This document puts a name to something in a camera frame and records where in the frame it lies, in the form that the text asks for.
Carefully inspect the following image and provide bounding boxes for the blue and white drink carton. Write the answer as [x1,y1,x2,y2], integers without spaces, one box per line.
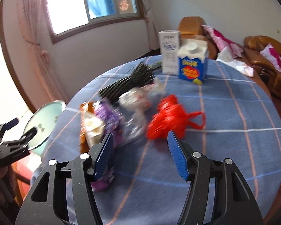
[177,40,210,85]

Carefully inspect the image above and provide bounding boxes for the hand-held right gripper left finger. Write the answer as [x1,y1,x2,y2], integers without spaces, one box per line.
[15,132,114,225]

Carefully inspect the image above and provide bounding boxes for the orange snack wrapper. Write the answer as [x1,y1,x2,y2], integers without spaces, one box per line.
[79,101,106,154]

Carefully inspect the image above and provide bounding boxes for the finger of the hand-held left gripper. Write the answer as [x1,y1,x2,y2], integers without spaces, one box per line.
[0,118,19,136]
[3,127,37,147]

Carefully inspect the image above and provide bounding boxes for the long pink curtain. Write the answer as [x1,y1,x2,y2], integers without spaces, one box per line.
[16,0,71,104]

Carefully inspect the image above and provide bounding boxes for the white milk carton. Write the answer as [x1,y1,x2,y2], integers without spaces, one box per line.
[158,30,181,75]

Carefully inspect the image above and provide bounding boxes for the black foam net sleeve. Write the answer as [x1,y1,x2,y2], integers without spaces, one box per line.
[98,62,156,104]

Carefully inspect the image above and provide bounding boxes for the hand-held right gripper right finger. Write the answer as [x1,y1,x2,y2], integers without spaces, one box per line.
[167,131,264,225]

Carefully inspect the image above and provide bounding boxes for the clear wrapper with white label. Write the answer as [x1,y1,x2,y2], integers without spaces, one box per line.
[118,87,152,143]

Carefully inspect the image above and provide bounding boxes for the teal cartoon print waste bin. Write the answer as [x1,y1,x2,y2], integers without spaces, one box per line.
[23,100,66,156]

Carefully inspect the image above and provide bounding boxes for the white plastic bag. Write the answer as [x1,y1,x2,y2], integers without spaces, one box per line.
[217,47,254,77]

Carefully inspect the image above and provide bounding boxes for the blue plaid tablecloth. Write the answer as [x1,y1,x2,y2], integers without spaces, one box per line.
[30,52,281,225]

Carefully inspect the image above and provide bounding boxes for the clear crinkled plastic wrap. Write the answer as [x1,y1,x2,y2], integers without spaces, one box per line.
[150,78,167,96]

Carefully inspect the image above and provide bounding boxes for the short pale curtain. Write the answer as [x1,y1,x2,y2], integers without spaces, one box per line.
[137,0,161,51]

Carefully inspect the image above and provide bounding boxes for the large pink floral pillow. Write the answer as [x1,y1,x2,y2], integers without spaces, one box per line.
[200,24,244,58]

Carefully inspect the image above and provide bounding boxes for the red plastic bag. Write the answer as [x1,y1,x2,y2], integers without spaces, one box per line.
[146,94,206,141]

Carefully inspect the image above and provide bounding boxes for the purple snack wrapper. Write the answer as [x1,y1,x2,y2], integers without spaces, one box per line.
[91,98,124,191]

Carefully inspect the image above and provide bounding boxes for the brown leather sofa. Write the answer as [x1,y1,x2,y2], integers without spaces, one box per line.
[242,36,281,99]

